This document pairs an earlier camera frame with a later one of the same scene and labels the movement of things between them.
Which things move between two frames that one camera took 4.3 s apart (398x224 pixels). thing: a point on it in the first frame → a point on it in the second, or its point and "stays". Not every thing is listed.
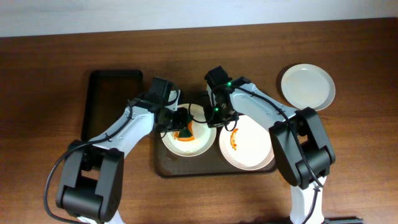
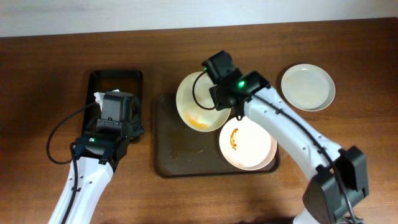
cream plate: x=204 y=135 → x=195 y=104
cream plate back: x=306 y=86 stays
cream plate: x=249 y=146 stays
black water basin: x=107 y=96 stays
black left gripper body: x=179 y=123 → x=137 y=127
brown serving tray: x=211 y=163 stays
